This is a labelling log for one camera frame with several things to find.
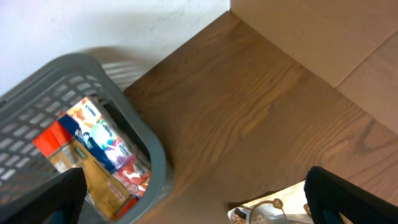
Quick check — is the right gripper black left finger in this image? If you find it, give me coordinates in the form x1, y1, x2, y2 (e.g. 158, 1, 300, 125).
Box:
1, 168, 87, 224

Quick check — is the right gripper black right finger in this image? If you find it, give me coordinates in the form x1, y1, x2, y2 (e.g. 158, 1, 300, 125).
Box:
304, 166, 397, 224

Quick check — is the beige Paritree dried food bag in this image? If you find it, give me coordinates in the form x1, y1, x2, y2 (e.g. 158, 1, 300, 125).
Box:
228, 180, 352, 224

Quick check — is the spaghetti packet orange and tan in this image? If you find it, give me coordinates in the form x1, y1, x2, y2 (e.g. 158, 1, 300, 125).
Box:
32, 121, 137, 221

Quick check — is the Kleenex tissue multipack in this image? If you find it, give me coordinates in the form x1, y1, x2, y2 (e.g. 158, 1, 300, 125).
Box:
58, 97, 151, 198

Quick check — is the grey plastic basket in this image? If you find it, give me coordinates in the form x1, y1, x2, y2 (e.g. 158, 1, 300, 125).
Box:
1, 54, 174, 223

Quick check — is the cardboard box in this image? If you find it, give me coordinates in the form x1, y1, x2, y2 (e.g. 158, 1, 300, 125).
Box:
231, 0, 397, 131

